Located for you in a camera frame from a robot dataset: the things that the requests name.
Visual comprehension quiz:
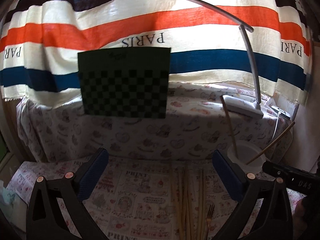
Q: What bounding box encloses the gold metal fork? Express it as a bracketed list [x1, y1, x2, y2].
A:
[205, 204, 215, 239]

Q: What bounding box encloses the white plastic cup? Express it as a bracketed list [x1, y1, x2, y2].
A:
[227, 140, 266, 173]

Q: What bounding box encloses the person's right hand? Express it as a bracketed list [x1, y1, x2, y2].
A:
[293, 196, 319, 239]

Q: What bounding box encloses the printed patterned tablecloth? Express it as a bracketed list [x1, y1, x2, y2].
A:
[8, 83, 289, 239]

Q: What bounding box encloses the white desk lamp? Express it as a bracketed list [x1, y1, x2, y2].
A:
[177, 0, 265, 119]

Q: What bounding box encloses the striped Paris curtain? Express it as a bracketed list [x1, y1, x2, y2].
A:
[1, 0, 311, 106]

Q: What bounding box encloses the white charging cable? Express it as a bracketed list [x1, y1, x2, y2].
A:
[272, 110, 282, 143]

